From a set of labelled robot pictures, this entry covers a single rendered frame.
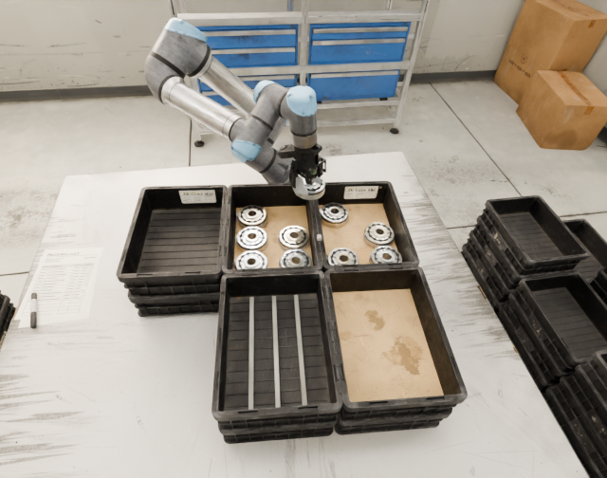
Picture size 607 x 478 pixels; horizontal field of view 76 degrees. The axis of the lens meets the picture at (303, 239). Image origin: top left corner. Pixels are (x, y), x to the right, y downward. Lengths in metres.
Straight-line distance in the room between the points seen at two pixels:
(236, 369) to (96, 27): 3.31
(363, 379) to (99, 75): 3.59
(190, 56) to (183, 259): 0.63
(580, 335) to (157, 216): 1.81
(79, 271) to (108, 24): 2.67
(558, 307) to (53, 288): 2.06
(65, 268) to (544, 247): 2.06
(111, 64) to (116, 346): 3.05
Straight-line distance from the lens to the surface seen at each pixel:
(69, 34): 4.03
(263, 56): 2.99
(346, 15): 2.99
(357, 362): 1.12
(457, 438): 1.27
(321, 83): 3.14
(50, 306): 1.55
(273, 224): 1.40
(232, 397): 1.08
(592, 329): 2.13
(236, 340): 1.14
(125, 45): 3.95
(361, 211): 1.48
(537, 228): 2.25
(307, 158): 1.13
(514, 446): 1.33
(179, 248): 1.37
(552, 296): 2.14
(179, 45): 1.32
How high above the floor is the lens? 1.84
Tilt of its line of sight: 48 degrees down
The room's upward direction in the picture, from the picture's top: 3 degrees clockwise
